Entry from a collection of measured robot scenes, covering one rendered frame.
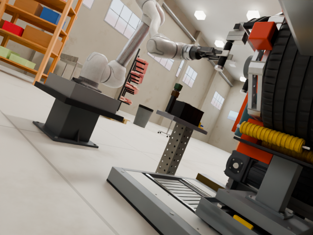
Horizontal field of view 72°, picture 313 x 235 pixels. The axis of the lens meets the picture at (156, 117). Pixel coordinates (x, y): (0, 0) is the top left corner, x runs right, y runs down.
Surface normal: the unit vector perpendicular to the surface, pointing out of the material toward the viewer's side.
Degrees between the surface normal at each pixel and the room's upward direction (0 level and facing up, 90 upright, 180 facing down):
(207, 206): 90
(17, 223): 0
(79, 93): 90
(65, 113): 90
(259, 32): 90
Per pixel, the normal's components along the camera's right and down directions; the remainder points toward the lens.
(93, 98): 0.72, 0.30
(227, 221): -0.66, -0.28
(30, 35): 0.04, 0.02
